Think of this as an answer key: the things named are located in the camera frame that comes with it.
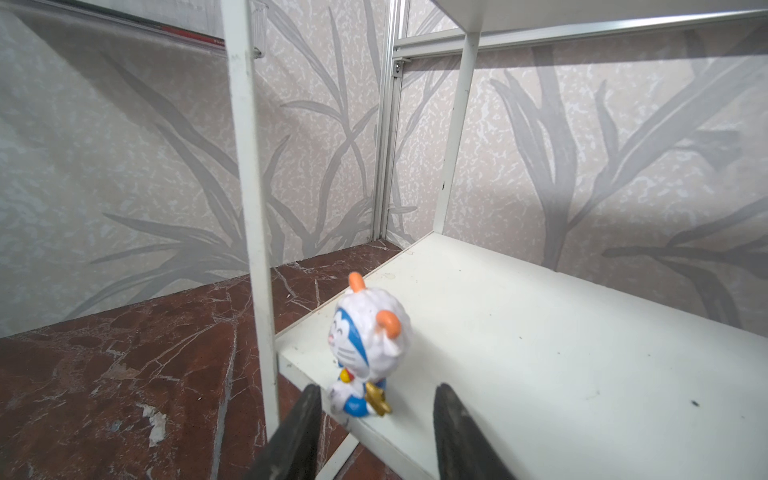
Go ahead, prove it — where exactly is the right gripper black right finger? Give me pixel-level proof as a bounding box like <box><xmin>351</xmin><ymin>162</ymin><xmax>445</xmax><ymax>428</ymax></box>
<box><xmin>433</xmin><ymin>383</ymin><xmax>515</xmax><ymax>480</ymax></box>

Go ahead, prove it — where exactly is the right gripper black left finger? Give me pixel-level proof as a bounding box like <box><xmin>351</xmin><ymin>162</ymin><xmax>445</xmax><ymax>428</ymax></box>
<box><xmin>245</xmin><ymin>384</ymin><xmax>323</xmax><ymax>480</ymax></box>

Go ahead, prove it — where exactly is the pink white small figurine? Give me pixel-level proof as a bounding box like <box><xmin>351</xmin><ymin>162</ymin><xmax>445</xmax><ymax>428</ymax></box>
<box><xmin>328</xmin><ymin>272</ymin><xmax>413</xmax><ymax>418</ymax></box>

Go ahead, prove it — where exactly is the white two-tier metal shelf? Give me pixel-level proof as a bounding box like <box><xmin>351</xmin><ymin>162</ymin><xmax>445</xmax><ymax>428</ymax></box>
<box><xmin>221</xmin><ymin>1</ymin><xmax>767</xmax><ymax>479</ymax></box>

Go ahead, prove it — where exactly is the aluminium cage frame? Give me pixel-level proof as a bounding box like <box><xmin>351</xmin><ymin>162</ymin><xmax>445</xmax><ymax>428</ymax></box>
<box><xmin>372</xmin><ymin>1</ymin><xmax>767</xmax><ymax>240</ymax></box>

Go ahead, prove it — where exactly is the clear plastic wall tray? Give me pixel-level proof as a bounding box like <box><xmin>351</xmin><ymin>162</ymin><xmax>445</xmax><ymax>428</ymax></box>
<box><xmin>23</xmin><ymin>0</ymin><xmax>226</xmax><ymax>53</ymax></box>

